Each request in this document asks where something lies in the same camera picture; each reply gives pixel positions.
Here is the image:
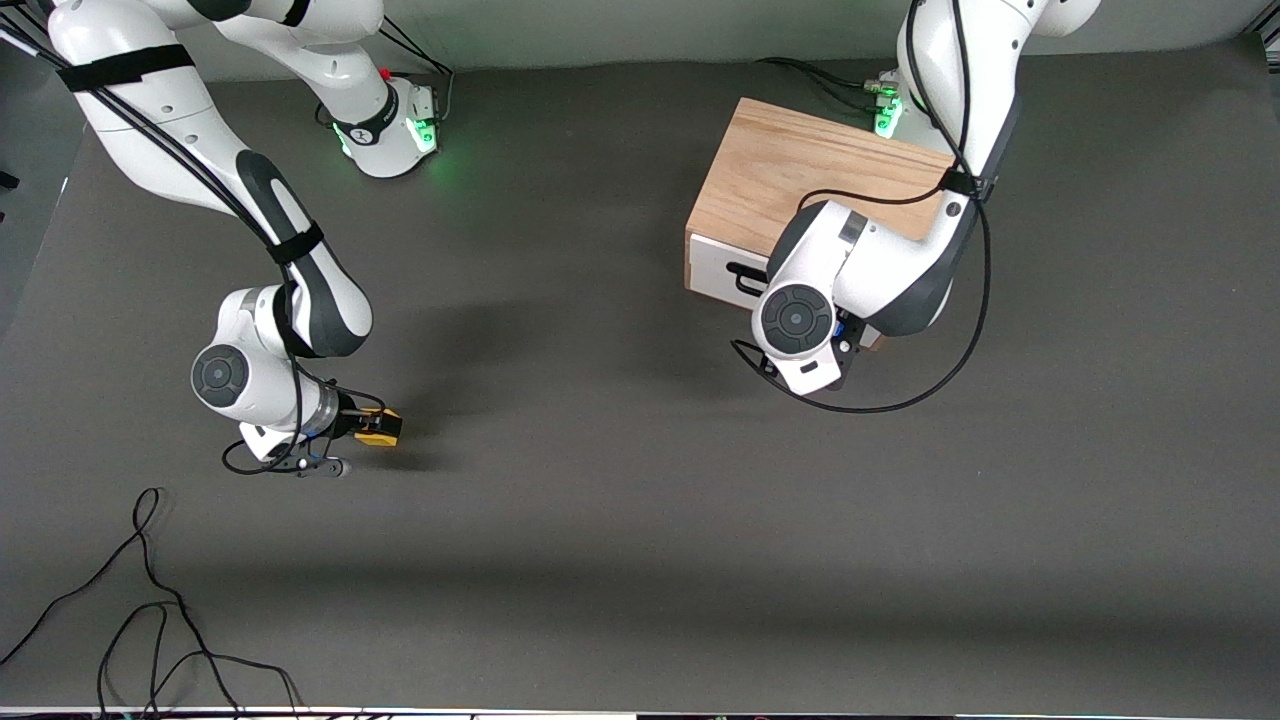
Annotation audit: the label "wooden drawer with white front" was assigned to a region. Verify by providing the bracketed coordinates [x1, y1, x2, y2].
[688, 232, 773, 307]

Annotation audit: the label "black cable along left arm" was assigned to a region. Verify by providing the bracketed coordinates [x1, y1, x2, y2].
[730, 0, 993, 415]

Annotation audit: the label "black cables at right arm base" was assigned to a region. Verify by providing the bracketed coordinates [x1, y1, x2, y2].
[378, 15, 456, 121]

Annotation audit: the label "wooden drawer cabinet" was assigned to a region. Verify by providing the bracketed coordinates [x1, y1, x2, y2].
[684, 97, 956, 351]

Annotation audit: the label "thin black loose cable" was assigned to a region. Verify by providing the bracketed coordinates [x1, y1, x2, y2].
[97, 600, 306, 719]
[0, 487, 241, 716]

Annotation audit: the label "black cable along right arm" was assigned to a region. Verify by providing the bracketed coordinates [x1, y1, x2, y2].
[0, 0, 386, 477]

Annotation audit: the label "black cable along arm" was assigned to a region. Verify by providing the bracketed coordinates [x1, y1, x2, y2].
[0, 0, 386, 477]
[730, 0, 993, 415]

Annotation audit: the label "black cables at left arm base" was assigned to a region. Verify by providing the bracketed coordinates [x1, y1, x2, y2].
[755, 57, 896, 116]

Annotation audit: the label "black cables at arm base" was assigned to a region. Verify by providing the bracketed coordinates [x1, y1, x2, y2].
[378, 15, 456, 121]
[755, 57, 896, 116]

